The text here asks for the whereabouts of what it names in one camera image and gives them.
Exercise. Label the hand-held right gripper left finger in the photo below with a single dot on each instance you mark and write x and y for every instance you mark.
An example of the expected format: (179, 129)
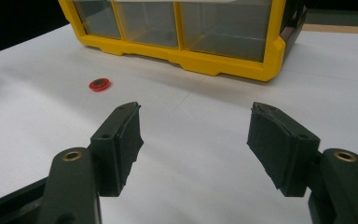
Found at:
(115, 155)

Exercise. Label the yellow drawer cabinet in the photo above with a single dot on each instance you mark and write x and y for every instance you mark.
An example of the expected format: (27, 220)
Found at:
(199, 60)

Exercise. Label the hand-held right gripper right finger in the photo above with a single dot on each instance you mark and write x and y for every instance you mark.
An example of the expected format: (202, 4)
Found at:
(279, 149)

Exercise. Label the wooden board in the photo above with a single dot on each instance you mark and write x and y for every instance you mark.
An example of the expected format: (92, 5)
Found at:
(341, 29)

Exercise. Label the clear plastic drawer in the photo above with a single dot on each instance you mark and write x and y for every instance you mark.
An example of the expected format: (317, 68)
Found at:
(149, 23)
(98, 17)
(227, 31)

